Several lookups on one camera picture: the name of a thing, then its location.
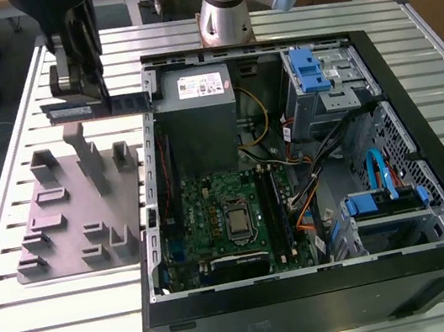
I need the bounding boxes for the orange wire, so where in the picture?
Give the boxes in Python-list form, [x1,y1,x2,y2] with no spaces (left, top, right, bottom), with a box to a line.
[291,196,323,234]

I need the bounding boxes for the black wire bundle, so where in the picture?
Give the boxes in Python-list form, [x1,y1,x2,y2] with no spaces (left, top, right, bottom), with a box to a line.
[276,103,394,211]

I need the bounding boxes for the silver metal disk bay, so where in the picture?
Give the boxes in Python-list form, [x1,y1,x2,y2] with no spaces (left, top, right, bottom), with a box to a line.
[323,179,444,263]

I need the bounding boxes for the gray power supply unit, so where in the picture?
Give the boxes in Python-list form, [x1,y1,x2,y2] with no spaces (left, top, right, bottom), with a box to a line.
[146,60,248,185]

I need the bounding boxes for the gray parts rack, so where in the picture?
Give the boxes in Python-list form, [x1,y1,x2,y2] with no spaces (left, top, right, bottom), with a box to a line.
[0,111,158,288]

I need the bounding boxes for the RAM stick with white label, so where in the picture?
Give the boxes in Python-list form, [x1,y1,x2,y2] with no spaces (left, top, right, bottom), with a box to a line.
[40,87,153,129]

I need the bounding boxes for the yellow wire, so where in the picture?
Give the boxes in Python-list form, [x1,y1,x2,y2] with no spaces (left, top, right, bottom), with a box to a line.
[233,82,273,149]

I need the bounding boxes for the silver CPU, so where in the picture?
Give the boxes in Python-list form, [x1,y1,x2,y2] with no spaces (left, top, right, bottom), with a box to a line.
[225,206,253,236]

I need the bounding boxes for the black open PC case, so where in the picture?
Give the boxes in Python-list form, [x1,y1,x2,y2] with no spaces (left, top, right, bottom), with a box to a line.
[97,3,444,332]

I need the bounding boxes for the green motherboard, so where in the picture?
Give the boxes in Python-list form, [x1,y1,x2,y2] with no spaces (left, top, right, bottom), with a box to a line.
[150,156,320,293]

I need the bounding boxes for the blue flat data wire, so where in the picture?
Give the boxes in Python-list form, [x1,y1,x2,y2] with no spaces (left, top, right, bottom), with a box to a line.
[362,145,401,204]

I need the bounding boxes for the gray metal drive cage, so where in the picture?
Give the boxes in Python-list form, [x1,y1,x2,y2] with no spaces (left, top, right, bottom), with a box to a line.
[274,34,387,147]

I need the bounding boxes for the hard disk in blue carrier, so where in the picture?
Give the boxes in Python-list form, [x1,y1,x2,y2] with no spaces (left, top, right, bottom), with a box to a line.
[344,180,433,223]

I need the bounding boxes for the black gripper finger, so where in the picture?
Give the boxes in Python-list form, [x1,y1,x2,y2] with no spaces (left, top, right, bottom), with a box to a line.
[67,6,114,118]

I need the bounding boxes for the black RAM slot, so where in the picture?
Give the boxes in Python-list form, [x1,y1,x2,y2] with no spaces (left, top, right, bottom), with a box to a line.
[255,165,287,266]

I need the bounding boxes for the black CPU socket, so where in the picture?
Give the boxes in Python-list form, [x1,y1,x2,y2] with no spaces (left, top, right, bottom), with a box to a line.
[219,197,260,248]

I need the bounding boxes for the blue drive carrier latch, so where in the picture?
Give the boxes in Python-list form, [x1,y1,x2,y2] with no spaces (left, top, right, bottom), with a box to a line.
[287,43,332,96]

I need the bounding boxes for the black graphics card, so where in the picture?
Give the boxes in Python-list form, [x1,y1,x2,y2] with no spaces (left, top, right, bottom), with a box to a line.
[207,249,275,286]

